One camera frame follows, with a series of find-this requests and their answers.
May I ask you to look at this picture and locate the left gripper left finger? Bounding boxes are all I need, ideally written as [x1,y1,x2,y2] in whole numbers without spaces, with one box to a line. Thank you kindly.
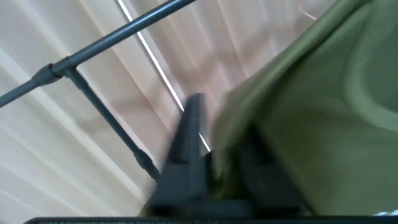
[146,93,215,218]

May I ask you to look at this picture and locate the green long-sleeved shirt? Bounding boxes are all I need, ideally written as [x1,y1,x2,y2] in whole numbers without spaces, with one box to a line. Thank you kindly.
[211,0,398,217]

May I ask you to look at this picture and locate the pink clothes hanger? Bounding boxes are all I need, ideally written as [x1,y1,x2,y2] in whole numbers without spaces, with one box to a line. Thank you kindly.
[297,0,318,21]

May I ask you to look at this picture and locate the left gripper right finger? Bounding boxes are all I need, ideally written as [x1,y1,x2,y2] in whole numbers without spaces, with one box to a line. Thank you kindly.
[236,124,308,217]

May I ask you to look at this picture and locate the black clothes rack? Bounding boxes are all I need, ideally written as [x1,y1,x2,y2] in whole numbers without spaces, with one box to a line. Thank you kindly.
[0,0,198,183]

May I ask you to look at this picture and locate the beige curtain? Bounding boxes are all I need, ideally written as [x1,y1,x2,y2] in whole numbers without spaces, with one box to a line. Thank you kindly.
[0,0,343,218]

